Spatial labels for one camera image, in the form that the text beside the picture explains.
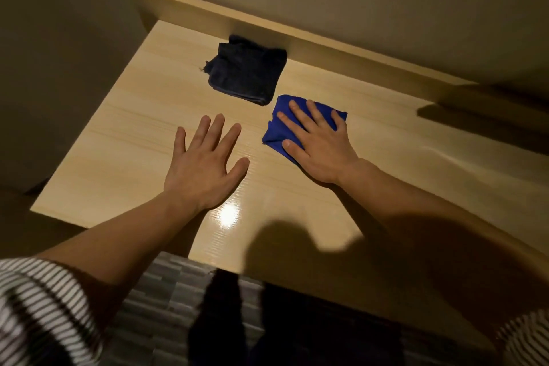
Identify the person's left hand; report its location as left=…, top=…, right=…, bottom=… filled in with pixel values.
left=163, top=114, right=250, bottom=212

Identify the person's right hand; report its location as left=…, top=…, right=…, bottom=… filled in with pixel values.
left=276, top=100, right=362, bottom=185

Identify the blue cloth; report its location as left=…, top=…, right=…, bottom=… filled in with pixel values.
left=262, top=94, right=347, bottom=166

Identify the person's right forearm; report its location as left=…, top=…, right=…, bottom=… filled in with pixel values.
left=337, top=159, right=549, bottom=336

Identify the person's left forearm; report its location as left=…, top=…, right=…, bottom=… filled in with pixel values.
left=36, top=192, right=202, bottom=293

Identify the dark navy folded cloth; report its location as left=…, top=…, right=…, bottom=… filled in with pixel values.
left=202, top=34, right=287, bottom=106

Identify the wooden desk back ledge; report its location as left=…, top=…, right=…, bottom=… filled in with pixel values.
left=125, top=0, right=549, bottom=136

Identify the striped shirt sleeve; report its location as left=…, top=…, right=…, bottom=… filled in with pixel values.
left=493, top=308, right=549, bottom=366
left=0, top=258, right=104, bottom=366

